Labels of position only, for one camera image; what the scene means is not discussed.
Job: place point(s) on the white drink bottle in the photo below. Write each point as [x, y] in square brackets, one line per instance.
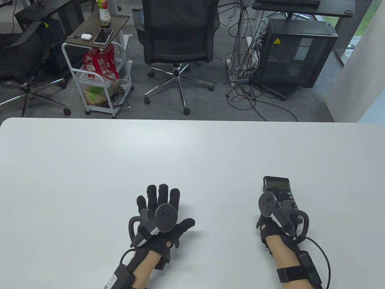
[103, 10]

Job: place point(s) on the person's left forearm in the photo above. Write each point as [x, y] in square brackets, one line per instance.
[144, 268]

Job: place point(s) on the dark wooden board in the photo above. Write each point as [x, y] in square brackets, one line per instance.
[90, 28]

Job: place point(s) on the person's left hand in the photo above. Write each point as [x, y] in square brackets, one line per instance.
[162, 195]

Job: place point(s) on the black desk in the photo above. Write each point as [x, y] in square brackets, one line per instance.
[331, 12]

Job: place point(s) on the black right wrist sensor box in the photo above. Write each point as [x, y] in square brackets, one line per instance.
[309, 268]

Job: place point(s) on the green brown bag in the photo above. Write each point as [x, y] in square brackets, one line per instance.
[96, 94]

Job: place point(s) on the white power strip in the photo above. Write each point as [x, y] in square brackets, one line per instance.
[233, 72]

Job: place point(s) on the red shopping bag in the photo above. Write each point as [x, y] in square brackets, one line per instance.
[99, 61]

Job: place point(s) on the person's right hand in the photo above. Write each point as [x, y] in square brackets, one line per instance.
[264, 231]

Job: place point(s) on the black calculator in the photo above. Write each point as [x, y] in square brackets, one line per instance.
[276, 182]

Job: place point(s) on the grey left hand controller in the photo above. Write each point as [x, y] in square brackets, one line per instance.
[165, 216]

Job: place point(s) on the black mesh office chair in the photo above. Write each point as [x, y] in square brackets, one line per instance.
[177, 30]

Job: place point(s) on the person's right forearm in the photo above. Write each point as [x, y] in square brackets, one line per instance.
[282, 256]

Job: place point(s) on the black left wrist sensor box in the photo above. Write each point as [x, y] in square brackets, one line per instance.
[118, 277]

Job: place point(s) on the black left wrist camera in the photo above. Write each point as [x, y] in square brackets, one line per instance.
[163, 262]

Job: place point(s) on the white rolling cart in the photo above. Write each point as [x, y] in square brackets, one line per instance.
[68, 60]

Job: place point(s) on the black wrist sensor box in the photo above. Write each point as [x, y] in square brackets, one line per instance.
[309, 268]
[118, 277]

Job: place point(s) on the white smartphone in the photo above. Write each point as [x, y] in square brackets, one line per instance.
[103, 36]

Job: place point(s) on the grey hand controller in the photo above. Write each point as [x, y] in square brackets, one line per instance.
[165, 216]
[267, 204]

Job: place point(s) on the black glass-sided computer tower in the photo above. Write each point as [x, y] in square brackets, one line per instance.
[294, 51]

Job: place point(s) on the grey right hand controller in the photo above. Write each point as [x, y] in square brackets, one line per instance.
[267, 204]

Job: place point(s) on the white earbuds case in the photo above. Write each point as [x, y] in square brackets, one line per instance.
[86, 36]

